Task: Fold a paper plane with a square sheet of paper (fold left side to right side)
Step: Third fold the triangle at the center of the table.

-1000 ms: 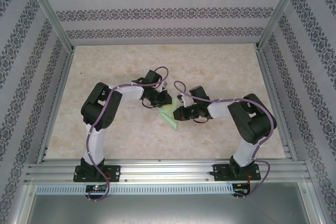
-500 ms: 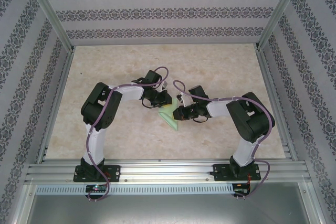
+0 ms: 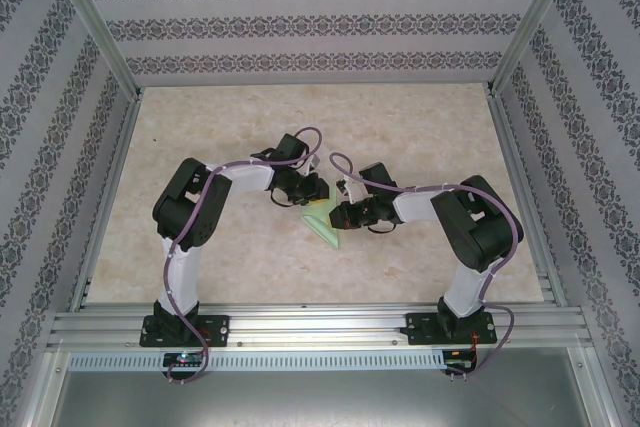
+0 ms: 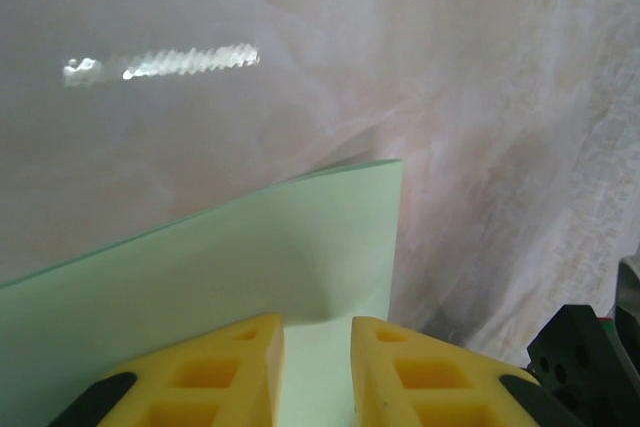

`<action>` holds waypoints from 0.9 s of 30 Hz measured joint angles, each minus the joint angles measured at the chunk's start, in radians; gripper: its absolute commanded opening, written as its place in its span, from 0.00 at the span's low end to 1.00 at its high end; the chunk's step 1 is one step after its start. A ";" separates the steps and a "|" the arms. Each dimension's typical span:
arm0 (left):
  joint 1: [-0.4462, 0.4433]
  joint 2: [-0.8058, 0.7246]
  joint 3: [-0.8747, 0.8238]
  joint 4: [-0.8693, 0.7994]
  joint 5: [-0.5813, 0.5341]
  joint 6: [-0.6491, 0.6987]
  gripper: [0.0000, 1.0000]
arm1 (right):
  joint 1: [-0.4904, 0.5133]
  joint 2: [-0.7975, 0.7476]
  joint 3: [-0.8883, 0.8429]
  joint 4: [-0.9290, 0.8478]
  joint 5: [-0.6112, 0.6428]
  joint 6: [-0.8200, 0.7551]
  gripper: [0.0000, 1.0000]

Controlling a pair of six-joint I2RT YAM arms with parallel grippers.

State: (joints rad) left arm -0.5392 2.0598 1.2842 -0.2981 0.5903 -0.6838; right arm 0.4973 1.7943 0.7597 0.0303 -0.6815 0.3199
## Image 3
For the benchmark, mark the light green paper sheet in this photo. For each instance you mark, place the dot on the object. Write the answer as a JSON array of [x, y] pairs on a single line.
[[320, 227]]

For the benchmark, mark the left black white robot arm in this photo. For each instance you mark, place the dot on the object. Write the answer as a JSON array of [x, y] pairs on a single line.
[[190, 207]]

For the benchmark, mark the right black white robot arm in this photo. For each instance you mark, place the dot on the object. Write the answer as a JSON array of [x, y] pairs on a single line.
[[475, 237]]

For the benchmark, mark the grey sheet metal tray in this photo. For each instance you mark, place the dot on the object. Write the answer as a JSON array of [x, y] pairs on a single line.
[[320, 402]]

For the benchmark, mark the circuit board with blue light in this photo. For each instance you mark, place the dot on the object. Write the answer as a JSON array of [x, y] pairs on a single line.
[[457, 358]]

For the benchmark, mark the circuit board with green light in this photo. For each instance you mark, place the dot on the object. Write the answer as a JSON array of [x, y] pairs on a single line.
[[182, 360]]

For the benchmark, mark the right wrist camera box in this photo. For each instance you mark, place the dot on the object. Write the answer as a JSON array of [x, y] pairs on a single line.
[[352, 192]]

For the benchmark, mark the long aluminium mounting rail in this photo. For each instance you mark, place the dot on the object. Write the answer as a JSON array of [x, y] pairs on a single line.
[[320, 324]]

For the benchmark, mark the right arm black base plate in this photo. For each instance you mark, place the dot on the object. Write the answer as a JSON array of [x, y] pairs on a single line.
[[417, 327]]

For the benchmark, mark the aluminium table side rail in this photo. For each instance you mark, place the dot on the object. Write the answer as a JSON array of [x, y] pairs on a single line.
[[510, 147], [108, 197]]

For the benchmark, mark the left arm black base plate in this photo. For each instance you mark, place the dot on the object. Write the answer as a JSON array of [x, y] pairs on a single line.
[[217, 329]]

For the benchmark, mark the aluminium frame post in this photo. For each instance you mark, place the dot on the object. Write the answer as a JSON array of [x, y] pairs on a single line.
[[91, 12], [536, 12]]

